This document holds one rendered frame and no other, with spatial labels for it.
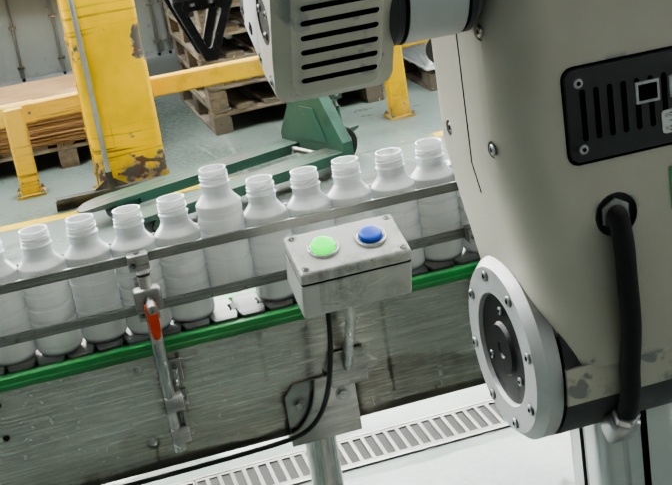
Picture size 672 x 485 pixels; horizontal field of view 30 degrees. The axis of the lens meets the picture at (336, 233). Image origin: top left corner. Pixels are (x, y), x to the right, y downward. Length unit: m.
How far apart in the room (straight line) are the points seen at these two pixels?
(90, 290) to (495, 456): 1.82
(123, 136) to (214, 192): 4.54
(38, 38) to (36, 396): 7.07
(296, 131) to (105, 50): 0.99
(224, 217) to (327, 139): 4.35
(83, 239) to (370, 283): 0.37
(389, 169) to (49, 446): 0.57
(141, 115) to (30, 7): 2.62
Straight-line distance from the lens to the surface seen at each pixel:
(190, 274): 1.64
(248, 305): 1.68
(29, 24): 8.63
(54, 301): 1.62
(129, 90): 6.11
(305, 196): 1.65
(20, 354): 1.65
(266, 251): 1.65
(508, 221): 0.98
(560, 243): 0.97
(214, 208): 1.61
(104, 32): 6.07
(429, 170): 1.69
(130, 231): 1.62
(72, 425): 1.66
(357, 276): 1.50
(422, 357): 1.73
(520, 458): 3.25
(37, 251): 1.61
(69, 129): 6.96
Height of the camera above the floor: 1.60
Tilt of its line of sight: 18 degrees down
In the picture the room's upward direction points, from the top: 9 degrees counter-clockwise
